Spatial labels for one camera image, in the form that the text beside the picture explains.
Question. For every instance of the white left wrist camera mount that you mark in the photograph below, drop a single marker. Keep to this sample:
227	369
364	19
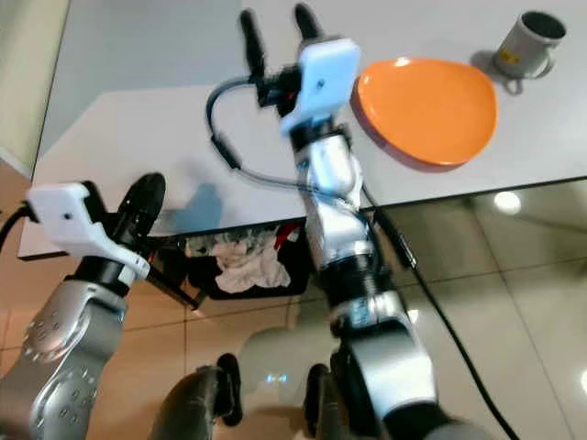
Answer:
78	218

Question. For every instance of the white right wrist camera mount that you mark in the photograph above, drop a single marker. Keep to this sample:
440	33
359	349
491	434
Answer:
326	78

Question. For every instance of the white crumpled cloth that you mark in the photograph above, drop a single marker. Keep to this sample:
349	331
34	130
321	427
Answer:
252	261

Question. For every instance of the grey mug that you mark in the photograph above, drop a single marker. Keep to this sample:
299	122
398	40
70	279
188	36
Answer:
527	46

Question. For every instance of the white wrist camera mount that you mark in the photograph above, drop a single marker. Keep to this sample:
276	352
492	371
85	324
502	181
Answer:
78	218
326	78

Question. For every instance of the dark robot left leg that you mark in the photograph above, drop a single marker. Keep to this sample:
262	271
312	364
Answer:
193	403

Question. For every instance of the orange plate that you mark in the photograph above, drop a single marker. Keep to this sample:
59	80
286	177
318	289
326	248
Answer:
426	110

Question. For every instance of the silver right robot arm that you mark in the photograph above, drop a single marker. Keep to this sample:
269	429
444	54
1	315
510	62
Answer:
348	266

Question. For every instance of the black bin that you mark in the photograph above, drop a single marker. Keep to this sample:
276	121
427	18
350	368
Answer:
193	275

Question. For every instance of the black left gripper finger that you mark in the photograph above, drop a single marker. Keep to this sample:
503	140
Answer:
136	203
156	203

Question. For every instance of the dark robot leg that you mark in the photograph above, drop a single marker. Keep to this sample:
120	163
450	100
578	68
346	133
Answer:
193	403
335	408

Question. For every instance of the dark robot right leg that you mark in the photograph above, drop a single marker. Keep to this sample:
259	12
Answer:
335	408

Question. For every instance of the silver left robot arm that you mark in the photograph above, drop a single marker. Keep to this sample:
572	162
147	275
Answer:
64	348

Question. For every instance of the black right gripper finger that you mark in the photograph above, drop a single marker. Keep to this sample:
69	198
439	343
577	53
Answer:
253	44
308	23

